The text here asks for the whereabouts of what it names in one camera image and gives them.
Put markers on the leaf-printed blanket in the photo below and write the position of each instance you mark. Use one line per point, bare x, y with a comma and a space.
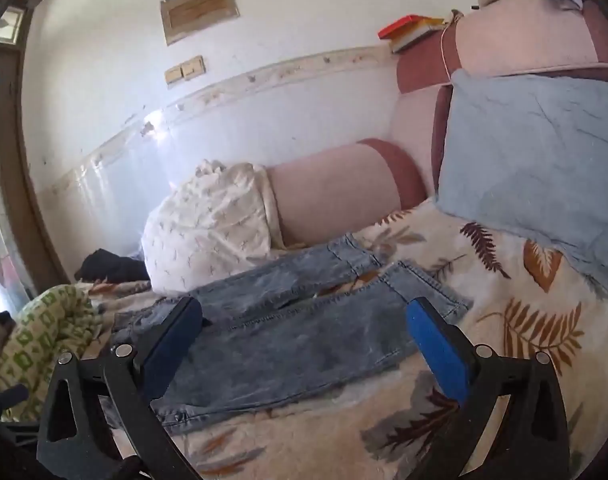
509, 285

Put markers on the white patterned pillow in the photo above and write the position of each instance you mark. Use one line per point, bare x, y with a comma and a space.
209, 230

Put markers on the red book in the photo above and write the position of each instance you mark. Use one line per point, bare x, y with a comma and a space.
396, 27

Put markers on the beige wall plaque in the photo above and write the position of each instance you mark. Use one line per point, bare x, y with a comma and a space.
199, 10

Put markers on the light blue pillow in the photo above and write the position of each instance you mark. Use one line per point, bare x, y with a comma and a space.
529, 160

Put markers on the black cloth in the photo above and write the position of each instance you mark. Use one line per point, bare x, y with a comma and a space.
111, 265

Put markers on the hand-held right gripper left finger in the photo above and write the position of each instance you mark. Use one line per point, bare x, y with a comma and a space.
174, 340

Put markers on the green patterned cloth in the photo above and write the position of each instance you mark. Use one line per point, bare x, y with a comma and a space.
44, 335

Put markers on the blue denim pants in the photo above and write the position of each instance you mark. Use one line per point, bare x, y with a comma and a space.
284, 340

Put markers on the beige wall switch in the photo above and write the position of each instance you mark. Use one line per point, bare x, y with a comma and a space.
174, 75
194, 67

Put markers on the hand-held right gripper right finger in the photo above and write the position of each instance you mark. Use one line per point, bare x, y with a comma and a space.
436, 350

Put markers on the wooden door frame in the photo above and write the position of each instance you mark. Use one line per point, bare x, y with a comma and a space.
14, 160

